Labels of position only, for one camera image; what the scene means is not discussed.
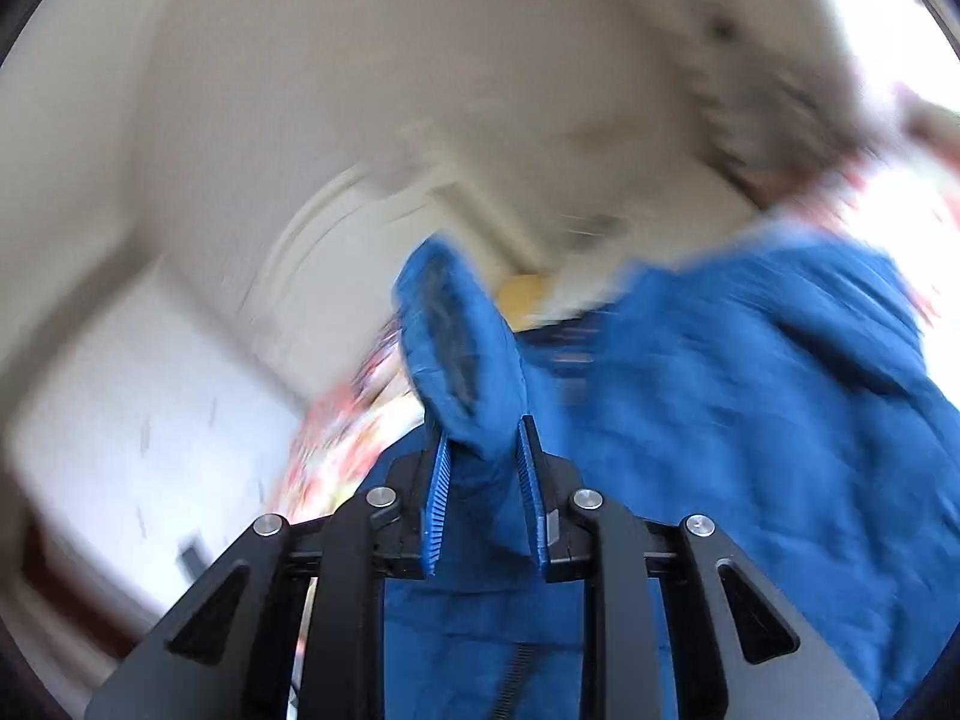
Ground white headboard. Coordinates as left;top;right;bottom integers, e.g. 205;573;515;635
247;157;541;361

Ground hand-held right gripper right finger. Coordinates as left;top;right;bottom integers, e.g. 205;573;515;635
516;415;880;720

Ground floral bed sheet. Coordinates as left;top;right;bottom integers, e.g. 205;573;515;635
266;315;432;720

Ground blue quilted jacket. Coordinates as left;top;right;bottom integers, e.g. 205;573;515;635
375;229;960;720

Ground white wardrobe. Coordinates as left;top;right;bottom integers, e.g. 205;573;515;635
6;270;305;620

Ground pale yellow pillow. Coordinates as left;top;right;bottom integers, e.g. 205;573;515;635
496;274;560;332

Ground window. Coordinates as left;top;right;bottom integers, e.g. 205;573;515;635
810;0;960;102

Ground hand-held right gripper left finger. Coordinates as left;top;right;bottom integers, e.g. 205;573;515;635
86;416;455;720

